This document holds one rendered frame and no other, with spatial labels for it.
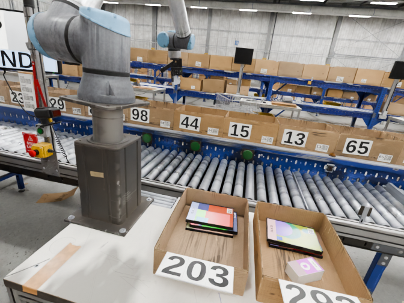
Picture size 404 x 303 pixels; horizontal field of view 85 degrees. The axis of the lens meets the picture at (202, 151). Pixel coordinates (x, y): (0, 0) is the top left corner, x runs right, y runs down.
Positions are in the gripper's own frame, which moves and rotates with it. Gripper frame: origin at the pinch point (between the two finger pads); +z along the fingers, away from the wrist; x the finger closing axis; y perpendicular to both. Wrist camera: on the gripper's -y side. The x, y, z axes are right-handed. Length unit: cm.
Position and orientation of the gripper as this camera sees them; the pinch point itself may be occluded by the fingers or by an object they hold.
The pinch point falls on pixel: (173, 86)
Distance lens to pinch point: 173.9
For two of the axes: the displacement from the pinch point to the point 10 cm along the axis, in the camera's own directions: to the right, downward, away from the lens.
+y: 10.0, 0.0, 0.3
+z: -0.1, 9.0, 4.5
